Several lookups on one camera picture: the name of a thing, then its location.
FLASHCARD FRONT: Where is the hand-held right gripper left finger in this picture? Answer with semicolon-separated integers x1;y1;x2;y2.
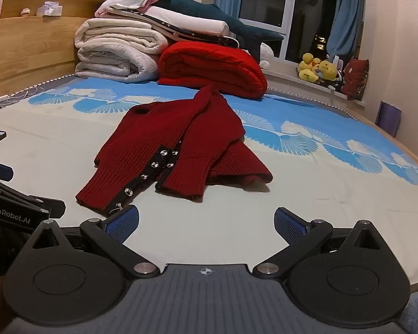
30;205;161;279

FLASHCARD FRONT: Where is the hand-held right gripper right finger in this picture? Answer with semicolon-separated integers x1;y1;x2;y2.
252;207;386;279

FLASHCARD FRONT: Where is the dark red knit cardigan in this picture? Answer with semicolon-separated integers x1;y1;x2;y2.
75;84;274;216

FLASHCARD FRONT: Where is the blue and white printed bedsheet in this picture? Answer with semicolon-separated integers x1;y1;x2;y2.
0;74;418;288

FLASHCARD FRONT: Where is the wooden headboard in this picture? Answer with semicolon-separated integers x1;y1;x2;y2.
0;0;108;102

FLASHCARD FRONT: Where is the white window sill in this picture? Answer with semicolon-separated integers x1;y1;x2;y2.
263;59;366;105

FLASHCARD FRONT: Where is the purple box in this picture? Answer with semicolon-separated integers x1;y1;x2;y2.
375;101;402;138

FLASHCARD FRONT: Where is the yellow plush toy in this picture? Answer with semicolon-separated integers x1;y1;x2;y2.
297;53;322;83
315;60;339;81

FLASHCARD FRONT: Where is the dark red cushion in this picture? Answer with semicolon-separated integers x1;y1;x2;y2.
341;58;370;101

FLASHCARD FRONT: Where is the folded white fleece blanket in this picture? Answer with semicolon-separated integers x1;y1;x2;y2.
74;17;171;84

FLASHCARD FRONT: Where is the tissue box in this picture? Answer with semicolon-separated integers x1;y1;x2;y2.
36;1;63;17

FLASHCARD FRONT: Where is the white plush toy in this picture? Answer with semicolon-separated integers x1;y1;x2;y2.
258;43;275;69

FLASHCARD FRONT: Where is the folded red knit blanket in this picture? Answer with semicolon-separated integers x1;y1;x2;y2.
157;41;269;100

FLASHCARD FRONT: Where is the folded cream quilt dotted trim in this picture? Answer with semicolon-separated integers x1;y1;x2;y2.
106;5;240;48

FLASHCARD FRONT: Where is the folded white and pink cloth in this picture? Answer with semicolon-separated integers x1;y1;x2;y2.
95;0;161;18

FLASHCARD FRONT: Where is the blue shark plush toy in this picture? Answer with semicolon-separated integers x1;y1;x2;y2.
157;0;285;60

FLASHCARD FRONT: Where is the window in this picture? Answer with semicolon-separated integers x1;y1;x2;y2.
237;0;339;64

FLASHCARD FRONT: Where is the white cable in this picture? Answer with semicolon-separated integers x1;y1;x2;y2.
0;85;56;107

